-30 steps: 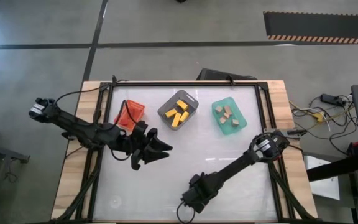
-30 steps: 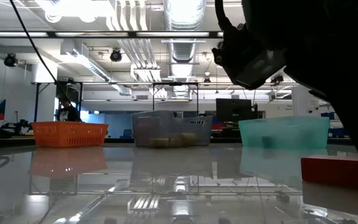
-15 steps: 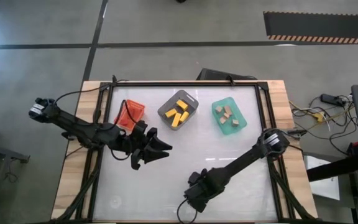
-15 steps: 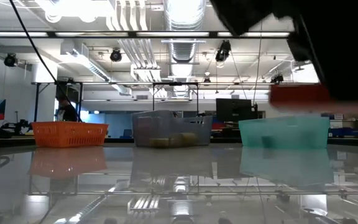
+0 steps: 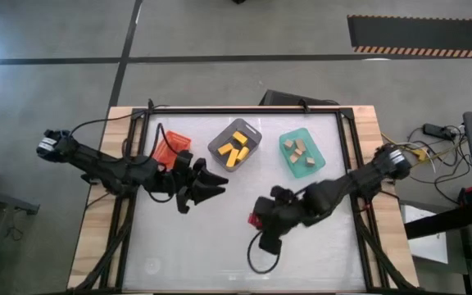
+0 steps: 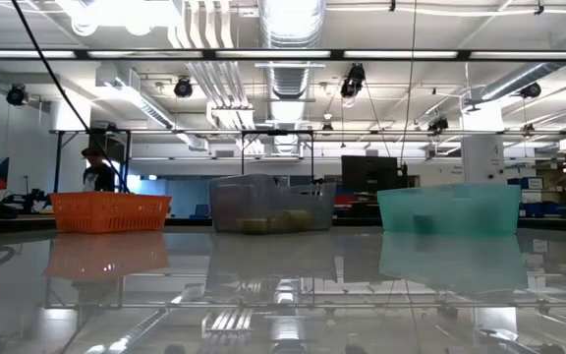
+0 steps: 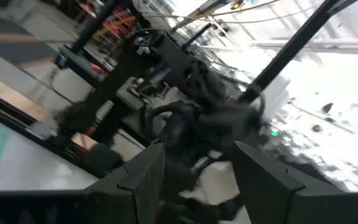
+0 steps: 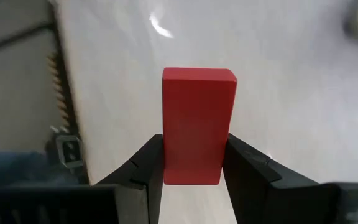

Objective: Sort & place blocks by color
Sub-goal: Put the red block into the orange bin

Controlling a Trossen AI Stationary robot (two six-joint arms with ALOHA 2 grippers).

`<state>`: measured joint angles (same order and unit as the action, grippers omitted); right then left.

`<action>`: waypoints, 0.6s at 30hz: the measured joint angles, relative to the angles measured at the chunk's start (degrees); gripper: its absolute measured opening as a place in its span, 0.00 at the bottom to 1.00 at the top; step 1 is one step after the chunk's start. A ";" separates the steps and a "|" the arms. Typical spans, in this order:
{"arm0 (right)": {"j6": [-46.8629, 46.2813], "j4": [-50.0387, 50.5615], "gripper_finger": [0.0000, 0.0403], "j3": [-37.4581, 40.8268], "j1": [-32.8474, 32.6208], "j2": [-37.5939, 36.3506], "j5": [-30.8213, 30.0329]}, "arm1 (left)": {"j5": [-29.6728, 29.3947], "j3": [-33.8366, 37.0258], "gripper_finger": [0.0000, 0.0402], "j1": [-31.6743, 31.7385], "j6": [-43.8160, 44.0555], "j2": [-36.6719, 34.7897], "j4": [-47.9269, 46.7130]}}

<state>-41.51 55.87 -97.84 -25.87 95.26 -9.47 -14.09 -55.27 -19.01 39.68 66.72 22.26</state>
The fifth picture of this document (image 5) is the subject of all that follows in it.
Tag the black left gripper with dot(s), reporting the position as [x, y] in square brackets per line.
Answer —
[178, 180]

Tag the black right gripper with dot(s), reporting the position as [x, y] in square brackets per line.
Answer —
[285, 213]

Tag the long red block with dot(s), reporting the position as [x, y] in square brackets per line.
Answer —
[254, 221]

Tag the wooden wedge block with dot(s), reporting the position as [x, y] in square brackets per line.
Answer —
[294, 158]

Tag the small wooden block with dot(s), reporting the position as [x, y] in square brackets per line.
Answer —
[310, 161]
[298, 152]

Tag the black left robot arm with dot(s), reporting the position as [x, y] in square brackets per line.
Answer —
[105, 168]

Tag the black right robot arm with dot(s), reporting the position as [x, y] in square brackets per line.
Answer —
[342, 186]

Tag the orange plastic basket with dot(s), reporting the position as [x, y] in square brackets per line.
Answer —
[180, 141]

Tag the teal plastic bin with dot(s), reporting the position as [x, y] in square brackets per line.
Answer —
[299, 171]

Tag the grey plastic bin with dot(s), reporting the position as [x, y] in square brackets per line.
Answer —
[253, 137]

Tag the black box behind table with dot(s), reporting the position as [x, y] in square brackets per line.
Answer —
[281, 99]

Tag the white paper sheet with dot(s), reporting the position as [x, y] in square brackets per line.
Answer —
[428, 246]

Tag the black stand bar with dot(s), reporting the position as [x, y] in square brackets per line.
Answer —
[445, 223]

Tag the black power strip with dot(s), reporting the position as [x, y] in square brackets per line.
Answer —
[437, 131]

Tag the black hazard stripe floor mat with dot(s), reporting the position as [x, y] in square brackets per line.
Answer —
[420, 34]

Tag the black metal table frame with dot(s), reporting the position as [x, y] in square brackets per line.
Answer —
[240, 110]

